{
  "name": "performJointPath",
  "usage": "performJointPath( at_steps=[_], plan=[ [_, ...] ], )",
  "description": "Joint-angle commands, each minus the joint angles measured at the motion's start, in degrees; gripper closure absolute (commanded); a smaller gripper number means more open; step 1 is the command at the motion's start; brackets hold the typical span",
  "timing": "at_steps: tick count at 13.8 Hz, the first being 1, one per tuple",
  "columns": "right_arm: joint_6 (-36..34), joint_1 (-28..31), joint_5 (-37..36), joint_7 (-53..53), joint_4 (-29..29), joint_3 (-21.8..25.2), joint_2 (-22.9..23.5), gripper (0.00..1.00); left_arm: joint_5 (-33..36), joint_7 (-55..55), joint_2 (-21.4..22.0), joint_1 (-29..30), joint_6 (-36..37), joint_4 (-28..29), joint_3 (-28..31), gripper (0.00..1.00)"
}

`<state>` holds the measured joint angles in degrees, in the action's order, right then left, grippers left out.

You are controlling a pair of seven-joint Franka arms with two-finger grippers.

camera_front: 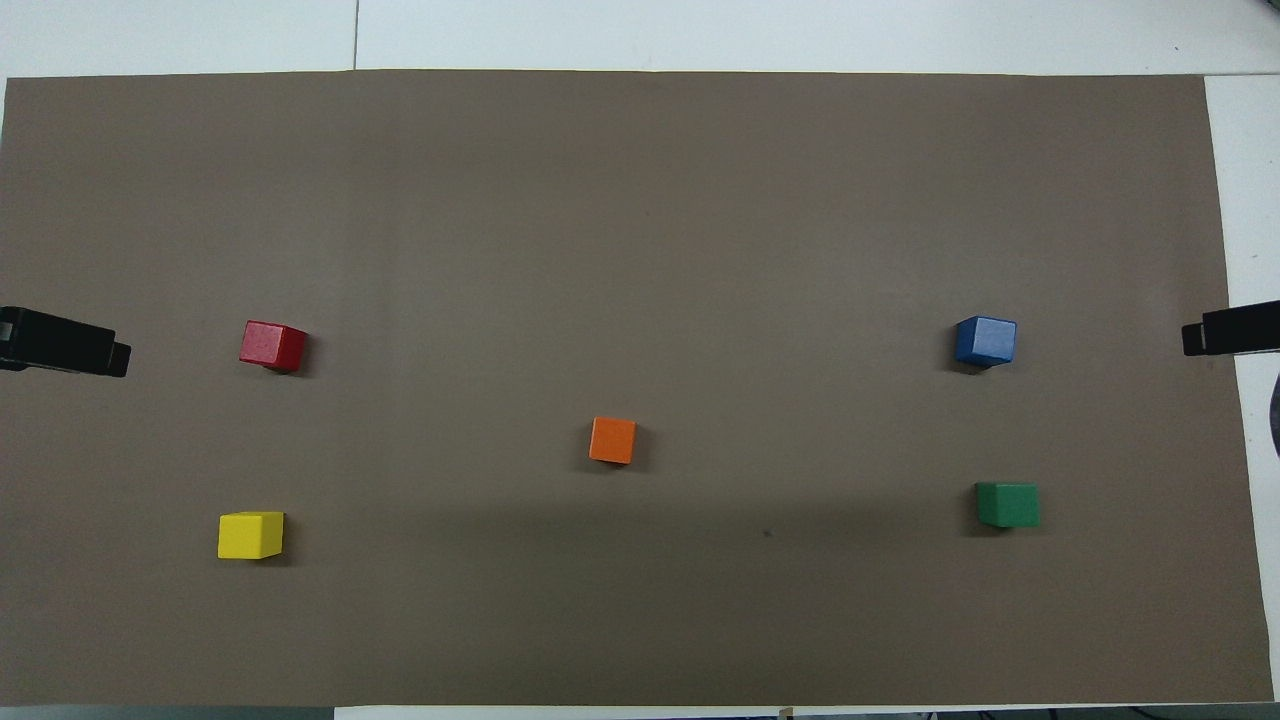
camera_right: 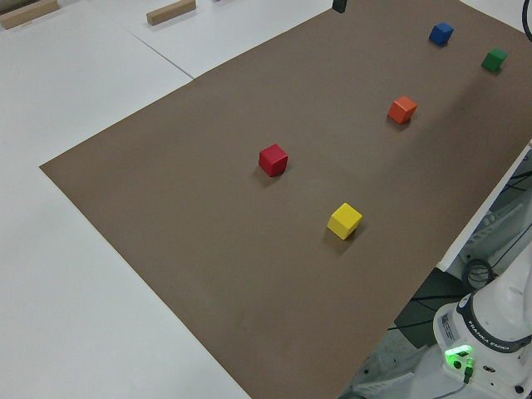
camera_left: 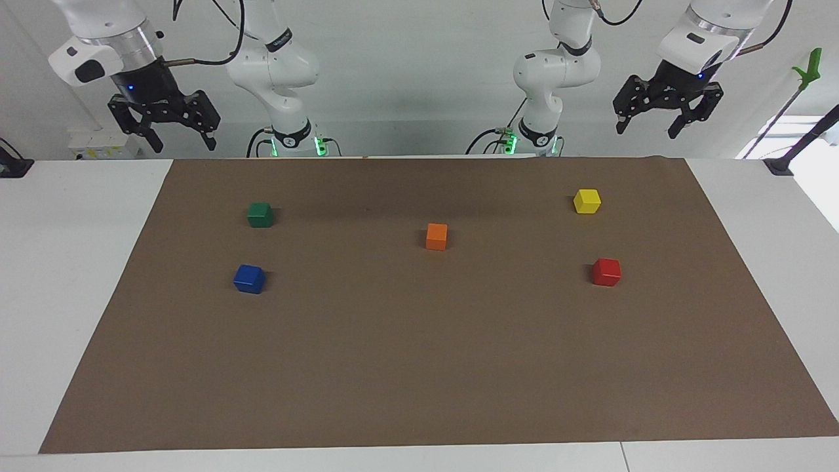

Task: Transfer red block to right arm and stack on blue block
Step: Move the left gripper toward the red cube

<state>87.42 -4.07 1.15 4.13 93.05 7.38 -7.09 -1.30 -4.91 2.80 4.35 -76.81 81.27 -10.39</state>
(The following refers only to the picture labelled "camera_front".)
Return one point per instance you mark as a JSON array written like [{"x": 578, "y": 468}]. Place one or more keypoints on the red wooden block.
[{"x": 270, "y": 345}]

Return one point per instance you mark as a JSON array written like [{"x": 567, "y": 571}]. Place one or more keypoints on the blue wooden block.
[{"x": 985, "y": 340}]

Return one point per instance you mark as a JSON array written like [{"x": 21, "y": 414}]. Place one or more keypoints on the yellow wooden block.
[{"x": 250, "y": 536}]

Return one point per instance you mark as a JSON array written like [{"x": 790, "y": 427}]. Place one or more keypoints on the green wooden block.
[{"x": 1007, "y": 505}]

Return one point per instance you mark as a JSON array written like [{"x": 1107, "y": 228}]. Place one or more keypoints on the orange wooden block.
[{"x": 612, "y": 441}]

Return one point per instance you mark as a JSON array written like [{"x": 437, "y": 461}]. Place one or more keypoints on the brown paper table mat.
[{"x": 640, "y": 250}]

